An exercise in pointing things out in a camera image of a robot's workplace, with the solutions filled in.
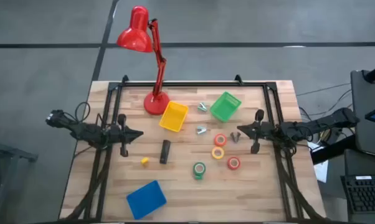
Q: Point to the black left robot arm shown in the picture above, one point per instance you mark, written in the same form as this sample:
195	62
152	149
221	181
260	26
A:
81	130

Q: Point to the red desk lamp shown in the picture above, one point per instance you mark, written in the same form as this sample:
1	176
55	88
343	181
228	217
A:
134	34

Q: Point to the orange tape roll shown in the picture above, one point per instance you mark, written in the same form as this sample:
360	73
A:
215	140

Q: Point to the red tape roll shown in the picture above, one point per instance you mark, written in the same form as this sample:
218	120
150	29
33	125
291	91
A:
229	163

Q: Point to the black keyboard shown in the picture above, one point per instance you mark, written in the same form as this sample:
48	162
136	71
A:
366	194

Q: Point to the green plastic basket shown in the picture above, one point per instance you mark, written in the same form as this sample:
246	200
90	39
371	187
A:
225	106

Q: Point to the yellow tape roll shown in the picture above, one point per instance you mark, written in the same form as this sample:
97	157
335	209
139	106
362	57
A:
213	152

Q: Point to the small yellow stapler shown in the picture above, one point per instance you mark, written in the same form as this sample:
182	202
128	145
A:
144	160

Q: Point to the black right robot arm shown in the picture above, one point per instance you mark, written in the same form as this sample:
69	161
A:
315	124

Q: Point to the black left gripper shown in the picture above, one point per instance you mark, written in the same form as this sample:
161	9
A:
122	137

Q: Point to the grey metal stand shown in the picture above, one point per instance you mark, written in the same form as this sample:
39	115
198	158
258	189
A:
7	152

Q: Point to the green tape roll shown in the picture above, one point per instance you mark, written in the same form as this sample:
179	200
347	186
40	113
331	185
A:
194	168

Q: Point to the grey desk panel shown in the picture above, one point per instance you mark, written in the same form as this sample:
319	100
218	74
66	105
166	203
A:
362	124

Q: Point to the black stapler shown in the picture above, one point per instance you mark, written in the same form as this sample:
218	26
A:
165	152

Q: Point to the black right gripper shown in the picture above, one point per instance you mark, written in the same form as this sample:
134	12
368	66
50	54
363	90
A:
258	130

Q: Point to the white paper sheet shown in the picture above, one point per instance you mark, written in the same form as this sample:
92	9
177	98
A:
321	168

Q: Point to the blue plastic basket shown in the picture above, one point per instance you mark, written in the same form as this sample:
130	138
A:
145	200

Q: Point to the yellow plastic basket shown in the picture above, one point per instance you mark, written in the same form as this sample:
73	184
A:
173	116

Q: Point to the black aluminium table frame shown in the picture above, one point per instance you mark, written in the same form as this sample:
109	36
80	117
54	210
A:
190	84

